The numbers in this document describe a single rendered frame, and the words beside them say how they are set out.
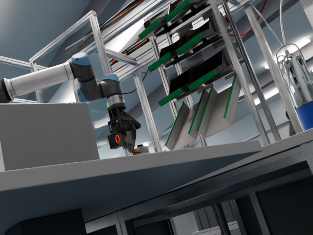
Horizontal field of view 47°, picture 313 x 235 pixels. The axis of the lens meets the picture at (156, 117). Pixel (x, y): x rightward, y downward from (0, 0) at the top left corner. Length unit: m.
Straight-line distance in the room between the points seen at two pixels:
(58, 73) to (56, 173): 0.99
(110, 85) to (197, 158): 0.91
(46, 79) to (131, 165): 0.95
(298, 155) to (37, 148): 0.69
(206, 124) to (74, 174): 0.86
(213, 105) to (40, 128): 0.75
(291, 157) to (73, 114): 0.62
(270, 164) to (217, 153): 0.32
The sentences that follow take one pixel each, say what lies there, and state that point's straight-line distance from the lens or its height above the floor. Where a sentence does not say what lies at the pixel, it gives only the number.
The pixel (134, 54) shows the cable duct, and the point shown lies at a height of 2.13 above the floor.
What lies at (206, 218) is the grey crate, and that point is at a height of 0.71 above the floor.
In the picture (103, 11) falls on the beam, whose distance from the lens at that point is 4.76.
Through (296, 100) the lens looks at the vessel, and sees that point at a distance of 2.10.
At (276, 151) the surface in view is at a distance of 1.06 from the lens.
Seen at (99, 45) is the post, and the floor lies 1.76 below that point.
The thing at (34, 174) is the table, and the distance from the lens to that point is 0.57.
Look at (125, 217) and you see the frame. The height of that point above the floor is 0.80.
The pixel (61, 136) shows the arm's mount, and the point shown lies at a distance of 0.98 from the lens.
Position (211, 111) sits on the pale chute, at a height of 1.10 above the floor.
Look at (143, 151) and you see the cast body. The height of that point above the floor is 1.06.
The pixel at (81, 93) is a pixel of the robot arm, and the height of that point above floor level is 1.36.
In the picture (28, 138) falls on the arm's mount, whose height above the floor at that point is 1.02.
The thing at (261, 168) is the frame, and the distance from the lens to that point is 1.09.
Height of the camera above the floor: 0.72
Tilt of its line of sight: 17 degrees up
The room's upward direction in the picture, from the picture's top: 16 degrees counter-clockwise
